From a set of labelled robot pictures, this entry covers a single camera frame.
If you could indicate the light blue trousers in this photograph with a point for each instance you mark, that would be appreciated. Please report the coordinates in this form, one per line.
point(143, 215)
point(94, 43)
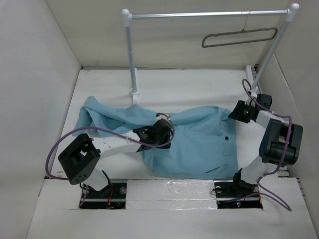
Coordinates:
point(204, 144)

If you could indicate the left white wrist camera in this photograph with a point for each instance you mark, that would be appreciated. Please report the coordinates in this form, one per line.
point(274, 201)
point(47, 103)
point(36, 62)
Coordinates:
point(163, 116)

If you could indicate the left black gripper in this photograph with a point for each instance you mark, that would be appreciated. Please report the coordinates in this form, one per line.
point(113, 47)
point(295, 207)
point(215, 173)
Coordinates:
point(165, 147)

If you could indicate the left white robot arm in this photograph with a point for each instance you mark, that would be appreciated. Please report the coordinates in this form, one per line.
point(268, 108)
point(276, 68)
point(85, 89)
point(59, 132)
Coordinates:
point(80, 158)

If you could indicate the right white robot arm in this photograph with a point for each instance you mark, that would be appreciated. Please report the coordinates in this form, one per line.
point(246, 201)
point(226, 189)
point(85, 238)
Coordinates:
point(280, 145)

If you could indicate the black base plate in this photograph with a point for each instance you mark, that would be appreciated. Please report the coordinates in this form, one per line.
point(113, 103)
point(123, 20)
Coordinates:
point(114, 200)
point(229, 196)

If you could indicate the grey clothes hanger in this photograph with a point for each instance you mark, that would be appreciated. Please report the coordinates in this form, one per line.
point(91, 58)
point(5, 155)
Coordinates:
point(243, 36)

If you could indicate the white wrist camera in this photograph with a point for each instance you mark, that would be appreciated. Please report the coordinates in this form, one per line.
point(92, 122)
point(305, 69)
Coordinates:
point(252, 98)
point(163, 116)

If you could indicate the white metal clothes rack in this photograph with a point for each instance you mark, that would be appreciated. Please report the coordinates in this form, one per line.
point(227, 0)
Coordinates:
point(127, 18)

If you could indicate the aluminium rail right side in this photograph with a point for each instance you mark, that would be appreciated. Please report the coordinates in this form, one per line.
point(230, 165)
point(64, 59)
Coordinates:
point(250, 76)

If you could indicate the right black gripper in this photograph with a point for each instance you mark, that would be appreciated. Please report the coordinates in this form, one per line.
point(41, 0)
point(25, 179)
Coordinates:
point(237, 113)

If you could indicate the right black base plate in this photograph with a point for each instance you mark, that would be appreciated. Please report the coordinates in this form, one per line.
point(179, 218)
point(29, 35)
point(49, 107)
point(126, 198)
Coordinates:
point(229, 196)

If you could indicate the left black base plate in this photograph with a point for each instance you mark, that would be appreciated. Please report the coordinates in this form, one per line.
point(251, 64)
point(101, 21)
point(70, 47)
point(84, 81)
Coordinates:
point(114, 200)

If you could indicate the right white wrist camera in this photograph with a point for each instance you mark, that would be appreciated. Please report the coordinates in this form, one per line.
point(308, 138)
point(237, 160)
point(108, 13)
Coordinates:
point(252, 98)

